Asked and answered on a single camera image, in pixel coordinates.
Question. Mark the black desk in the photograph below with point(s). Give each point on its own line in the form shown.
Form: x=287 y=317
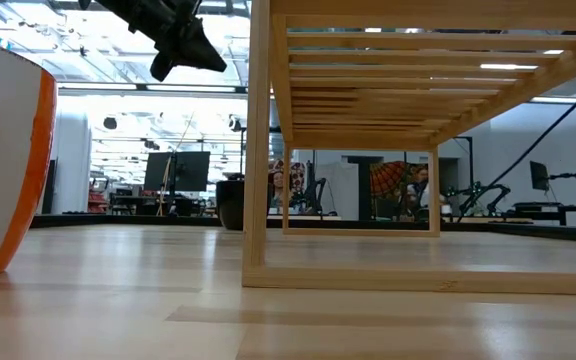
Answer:
x=553 y=207

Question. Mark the person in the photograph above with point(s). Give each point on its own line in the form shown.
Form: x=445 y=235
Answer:
x=278 y=187
x=419 y=187

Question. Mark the orange patterned tapestry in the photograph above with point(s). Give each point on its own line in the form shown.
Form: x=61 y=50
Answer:
x=388 y=177

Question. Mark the black background robot arm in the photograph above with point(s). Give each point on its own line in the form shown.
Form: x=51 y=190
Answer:
x=488 y=192
x=313 y=192

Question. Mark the red patterned cloth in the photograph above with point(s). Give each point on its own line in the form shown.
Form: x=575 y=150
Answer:
x=297 y=172

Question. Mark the black computer monitor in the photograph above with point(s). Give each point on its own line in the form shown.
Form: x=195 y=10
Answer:
x=190 y=170

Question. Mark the black table edge rail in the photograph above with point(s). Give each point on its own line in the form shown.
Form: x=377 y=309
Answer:
x=63 y=220

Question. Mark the black mug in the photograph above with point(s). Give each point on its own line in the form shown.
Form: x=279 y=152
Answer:
x=229 y=205

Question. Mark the wooden slatted rack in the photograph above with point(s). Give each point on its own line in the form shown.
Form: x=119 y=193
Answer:
x=257 y=150

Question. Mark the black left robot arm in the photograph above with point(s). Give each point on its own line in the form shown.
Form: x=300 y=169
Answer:
x=105 y=4

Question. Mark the orange and white striped mug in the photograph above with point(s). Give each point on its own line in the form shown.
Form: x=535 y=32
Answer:
x=13 y=150

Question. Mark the red tool cart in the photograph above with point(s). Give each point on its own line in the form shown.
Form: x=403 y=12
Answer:
x=98 y=195

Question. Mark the small black monitor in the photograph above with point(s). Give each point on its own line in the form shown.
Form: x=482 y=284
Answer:
x=539 y=175

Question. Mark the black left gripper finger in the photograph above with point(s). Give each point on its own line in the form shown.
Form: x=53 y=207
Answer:
x=200 y=50
x=162 y=67

